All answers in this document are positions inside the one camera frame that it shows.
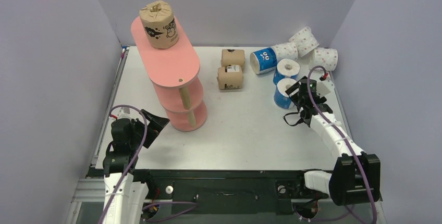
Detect pink three-tier shelf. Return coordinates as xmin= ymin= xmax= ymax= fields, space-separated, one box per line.
xmin=131 ymin=17 xmax=207 ymax=131

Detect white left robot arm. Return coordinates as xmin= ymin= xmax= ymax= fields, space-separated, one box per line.
xmin=98 ymin=107 xmax=169 ymax=223

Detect brown paper roll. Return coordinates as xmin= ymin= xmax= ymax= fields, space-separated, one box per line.
xmin=139 ymin=0 xmax=179 ymax=49

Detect white dotted roll left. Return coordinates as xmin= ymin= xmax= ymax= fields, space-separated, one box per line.
xmin=271 ymin=42 xmax=298 ymax=61

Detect brown wrapped roll front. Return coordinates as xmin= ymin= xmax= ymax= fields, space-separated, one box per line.
xmin=217 ymin=65 xmax=243 ymax=90

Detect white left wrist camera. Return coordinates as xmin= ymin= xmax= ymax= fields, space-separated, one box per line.
xmin=110 ymin=107 xmax=131 ymax=120

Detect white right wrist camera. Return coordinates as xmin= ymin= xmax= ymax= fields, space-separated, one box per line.
xmin=316 ymin=79 xmax=335 ymax=97

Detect white dotted roll right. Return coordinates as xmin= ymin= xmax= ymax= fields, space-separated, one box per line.
xmin=309 ymin=47 xmax=338 ymax=71

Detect blue roll lying sideways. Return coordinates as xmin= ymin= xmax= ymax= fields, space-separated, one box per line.
xmin=250 ymin=47 xmax=278 ymax=75

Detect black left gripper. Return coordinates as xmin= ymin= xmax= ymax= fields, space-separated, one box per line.
xmin=130 ymin=110 xmax=169 ymax=149

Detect blue roll front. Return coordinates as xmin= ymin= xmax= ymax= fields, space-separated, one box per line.
xmin=274 ymin=78 xmax=296 ymax=109

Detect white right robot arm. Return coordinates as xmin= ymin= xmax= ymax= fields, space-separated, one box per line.
xmin=283 ymin=77 xmax=380 ymax=206

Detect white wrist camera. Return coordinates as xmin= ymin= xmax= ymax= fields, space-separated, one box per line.
xmin=110 ymin=107 xmax=131 ymax=120
xmin=316 ymin=79 xmax=335 ymax=97

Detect white dotted roll top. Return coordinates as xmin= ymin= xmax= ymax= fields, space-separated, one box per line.
xmin=289 ymin=26 xmax=319 ymax=58

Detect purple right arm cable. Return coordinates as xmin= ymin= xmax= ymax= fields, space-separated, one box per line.
xmin=293 ymin=66 xmax=378 ymax=224

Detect blue wrapped roll middle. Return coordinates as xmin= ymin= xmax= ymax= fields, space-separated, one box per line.
xmin=273 ymin=58 xmax=300 ymax=85

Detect blue roll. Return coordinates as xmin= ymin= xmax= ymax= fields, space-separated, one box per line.
xmin=273 ymin=58 xmax=300 ymax=85
xmin=274 ymin=78 xmax=296 ymax=109

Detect brown wrapped roll rear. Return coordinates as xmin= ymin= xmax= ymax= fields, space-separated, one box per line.
xmin=220 ymin=49 xmax=245 ymax=70

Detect white dotted roll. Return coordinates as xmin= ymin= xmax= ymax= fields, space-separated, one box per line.
xmin=271 ymin=42 xmax=298 ymax=61
xmin=309 ymin=47 xmax=338 ymax=71
xmin=289 ymin=26 xmax=319 ymax=58

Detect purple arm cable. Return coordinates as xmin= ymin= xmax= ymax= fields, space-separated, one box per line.
xmin=293 ymin=66 xmax=378 ymax=224
xmin=98 ymin=104 xmax=198 ymax=224

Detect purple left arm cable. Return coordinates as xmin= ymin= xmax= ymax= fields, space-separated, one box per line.
xmin=98 ymin=104 xmax=198 ymax=224

